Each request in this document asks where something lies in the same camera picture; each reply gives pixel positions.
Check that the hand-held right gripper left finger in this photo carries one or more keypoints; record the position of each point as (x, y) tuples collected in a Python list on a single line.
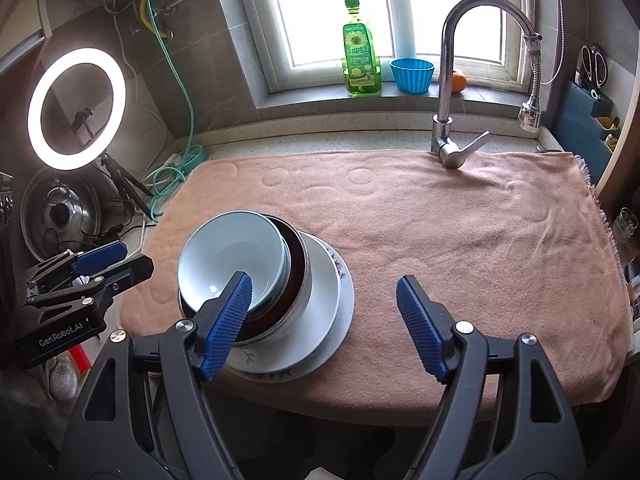
[(227, 325)]

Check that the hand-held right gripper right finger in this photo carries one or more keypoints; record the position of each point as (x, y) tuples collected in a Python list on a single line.
[(422, 325)]

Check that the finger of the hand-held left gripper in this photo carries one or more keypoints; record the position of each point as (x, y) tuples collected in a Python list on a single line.
[(100, 255), (130, 269)]

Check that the large stainless steel bowl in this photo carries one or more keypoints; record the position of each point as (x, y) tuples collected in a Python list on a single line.
[(280, 332)]

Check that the light blue ceramic bowl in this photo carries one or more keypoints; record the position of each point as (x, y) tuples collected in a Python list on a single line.
[(225, 255)]

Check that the white plate pink flower print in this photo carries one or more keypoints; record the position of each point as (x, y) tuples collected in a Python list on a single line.
[(299, 376)]

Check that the white plate grey leaf print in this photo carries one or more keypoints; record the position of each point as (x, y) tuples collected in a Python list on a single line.
[(325, 310)]

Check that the person's left hand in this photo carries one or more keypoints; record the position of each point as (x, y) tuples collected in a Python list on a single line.
[(64, 380)]

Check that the glass pot lid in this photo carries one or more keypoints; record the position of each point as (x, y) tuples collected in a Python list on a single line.
[(60, 210)]

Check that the black tripod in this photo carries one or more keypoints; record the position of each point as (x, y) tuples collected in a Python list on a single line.
[(125, 180)]

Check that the pink towel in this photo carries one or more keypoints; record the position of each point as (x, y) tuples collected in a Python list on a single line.
[(450, 220)]

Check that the clear drinking glass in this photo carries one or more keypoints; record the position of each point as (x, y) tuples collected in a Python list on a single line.
[(622, 225)]

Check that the flexible faucet sprayer extension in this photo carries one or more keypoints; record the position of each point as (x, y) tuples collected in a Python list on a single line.
[(530, 112)]

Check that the chrome faucet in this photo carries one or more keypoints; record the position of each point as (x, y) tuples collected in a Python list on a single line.
[(442, 85)]

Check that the orange tangerine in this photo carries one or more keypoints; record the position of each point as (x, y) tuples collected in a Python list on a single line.
[(459, 82)]

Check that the blue fluted silicone cup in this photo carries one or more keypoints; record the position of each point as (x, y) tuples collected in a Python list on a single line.
[(411, 77)]

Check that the beige wooden shelf unit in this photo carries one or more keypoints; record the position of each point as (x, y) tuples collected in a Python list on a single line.
[(617, 170)]

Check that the dark blue knife holder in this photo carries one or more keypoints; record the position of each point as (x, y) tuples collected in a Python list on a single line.
[(575, 125)]

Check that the grey range hood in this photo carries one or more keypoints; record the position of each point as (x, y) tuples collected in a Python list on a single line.
[(30, 10)]

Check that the green dish soap bottle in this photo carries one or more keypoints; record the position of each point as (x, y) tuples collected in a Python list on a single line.
[(359, 55)]

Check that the white window frame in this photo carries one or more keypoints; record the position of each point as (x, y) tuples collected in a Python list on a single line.
[(390, 10)]

